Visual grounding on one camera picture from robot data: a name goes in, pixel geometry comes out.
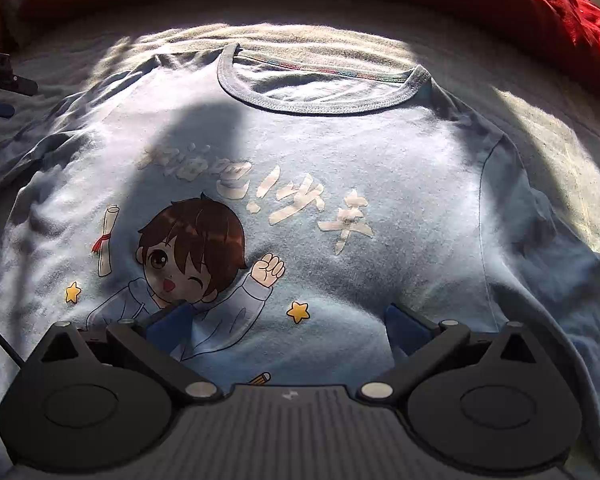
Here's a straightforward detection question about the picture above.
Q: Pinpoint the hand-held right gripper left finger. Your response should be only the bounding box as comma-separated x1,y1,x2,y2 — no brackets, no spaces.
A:
27,304,221,403

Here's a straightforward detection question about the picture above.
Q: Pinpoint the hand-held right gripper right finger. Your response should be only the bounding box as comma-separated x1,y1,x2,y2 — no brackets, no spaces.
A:
357,302,540,403

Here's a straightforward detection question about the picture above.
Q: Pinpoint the light blue cartoon t-shirt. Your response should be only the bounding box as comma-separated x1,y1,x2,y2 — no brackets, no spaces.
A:
0,42,600,480

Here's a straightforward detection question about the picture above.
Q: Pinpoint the black cable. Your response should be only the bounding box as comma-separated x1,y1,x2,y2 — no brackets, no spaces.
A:
0,310,26,368

